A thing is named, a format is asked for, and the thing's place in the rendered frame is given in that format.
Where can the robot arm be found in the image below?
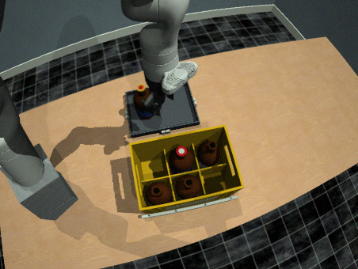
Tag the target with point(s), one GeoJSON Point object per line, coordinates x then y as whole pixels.
{"type": "Point", "coordinates": [19, 160]}

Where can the yellow divided crate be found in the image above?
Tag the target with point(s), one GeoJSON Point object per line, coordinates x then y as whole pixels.
{"type": "Point", "coordinates": [148, 161]}

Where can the brown bottle with blue band and red cap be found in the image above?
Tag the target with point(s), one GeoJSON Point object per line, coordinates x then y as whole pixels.
{"type": "Point", "coordinates": [180, 160]}

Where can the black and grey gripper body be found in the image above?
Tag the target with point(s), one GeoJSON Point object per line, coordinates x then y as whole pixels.
{"type": "Point", "coordinates": [155, 87]}

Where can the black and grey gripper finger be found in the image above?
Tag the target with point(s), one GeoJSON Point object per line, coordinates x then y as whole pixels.
{"type": "Point", "coordinates": [171, 96]}
{"type": "Point", "coordinates": [151, 106]}

